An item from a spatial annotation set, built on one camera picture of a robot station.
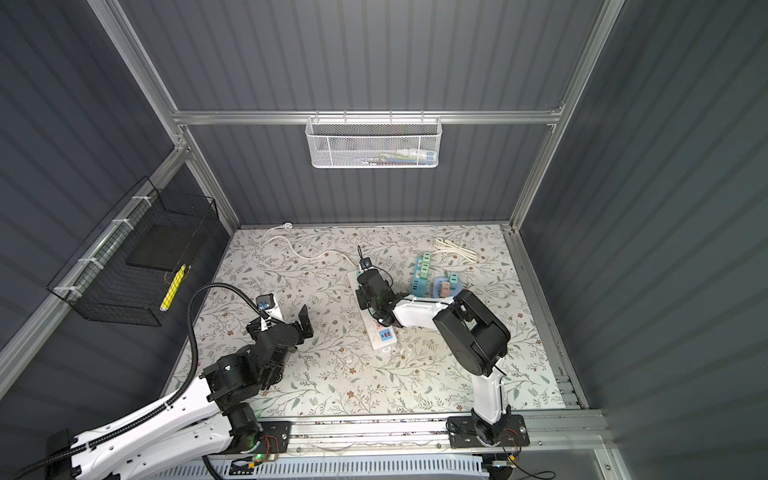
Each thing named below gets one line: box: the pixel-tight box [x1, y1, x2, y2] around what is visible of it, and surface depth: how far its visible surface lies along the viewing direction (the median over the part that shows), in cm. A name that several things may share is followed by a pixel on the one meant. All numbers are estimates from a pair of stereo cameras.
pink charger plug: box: [440, 281, 451, 298], surface depth 96 cm
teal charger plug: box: [449, 272, 459, 290], surface depth 98 cm
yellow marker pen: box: [160, 264, 187, 311], surface depth 70 cm
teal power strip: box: [410, 256, 429, 298], surface depth 101 cm
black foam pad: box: [126, 223, 200, 271], surface depth 76 cm
